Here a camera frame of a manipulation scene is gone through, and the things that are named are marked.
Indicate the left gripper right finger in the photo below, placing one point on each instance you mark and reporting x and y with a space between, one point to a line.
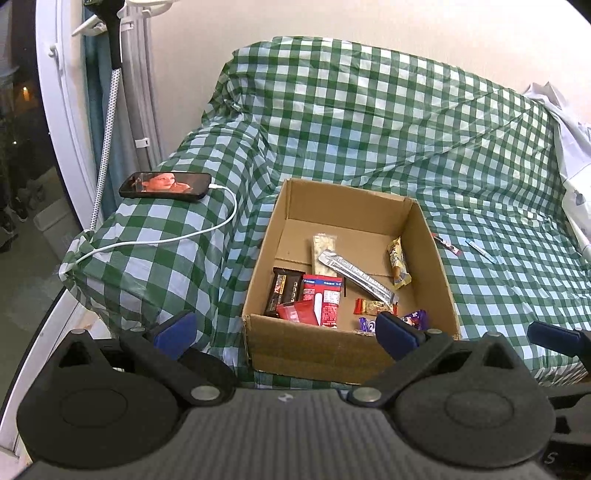
466 403

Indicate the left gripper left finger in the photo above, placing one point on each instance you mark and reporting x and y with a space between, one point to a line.
102 403

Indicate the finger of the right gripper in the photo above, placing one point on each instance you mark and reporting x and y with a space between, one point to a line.
572 343

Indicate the purple chocolate bar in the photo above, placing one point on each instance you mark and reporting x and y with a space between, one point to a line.
417 319

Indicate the small orange candy bar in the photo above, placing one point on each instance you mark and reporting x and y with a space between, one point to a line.
373 307

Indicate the yellow snack packet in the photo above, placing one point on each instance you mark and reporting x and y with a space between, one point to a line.
400 273

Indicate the red white kitkat bar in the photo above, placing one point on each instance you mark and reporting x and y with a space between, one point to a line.
447 244

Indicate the silver foil bar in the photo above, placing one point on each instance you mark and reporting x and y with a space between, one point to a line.
346 269

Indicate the small red chocolate bar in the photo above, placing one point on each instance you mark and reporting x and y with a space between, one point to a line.
298 312

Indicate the dark brown chocolate bar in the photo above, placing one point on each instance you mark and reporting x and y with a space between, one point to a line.
285 288

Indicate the red white snack packet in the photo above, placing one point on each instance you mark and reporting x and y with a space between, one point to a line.
325 294

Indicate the light blue white wrapper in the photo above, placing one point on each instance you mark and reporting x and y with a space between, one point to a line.
481 251

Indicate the green checkered sofa cover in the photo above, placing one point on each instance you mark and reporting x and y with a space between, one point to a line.
479 158

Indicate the white cloth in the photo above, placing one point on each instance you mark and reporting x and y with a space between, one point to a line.
572 145

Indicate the black smartphone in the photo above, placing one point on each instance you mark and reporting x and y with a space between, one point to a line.
180 186

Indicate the grey curtain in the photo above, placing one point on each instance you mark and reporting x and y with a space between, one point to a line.
119 79

